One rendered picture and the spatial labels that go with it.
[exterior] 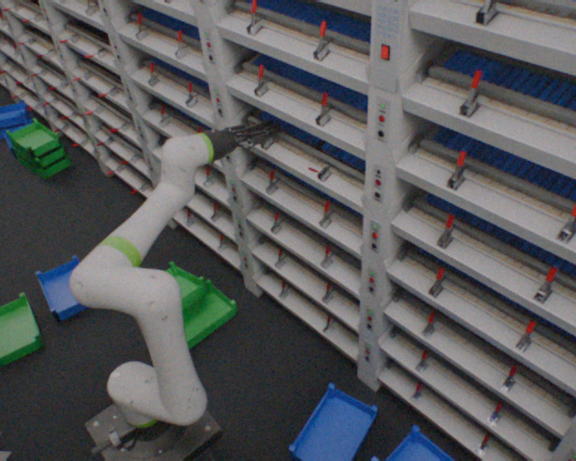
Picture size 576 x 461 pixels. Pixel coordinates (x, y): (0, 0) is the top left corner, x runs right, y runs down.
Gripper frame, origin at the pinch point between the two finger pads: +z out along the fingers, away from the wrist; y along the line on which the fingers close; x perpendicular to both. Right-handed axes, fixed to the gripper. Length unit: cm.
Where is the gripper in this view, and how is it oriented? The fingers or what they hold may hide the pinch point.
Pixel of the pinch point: (268, 128)
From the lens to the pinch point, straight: 178.6
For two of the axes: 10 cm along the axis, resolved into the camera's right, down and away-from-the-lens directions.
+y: 6.9, 4.5, -5.7
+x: 0.8, -8.2, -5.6
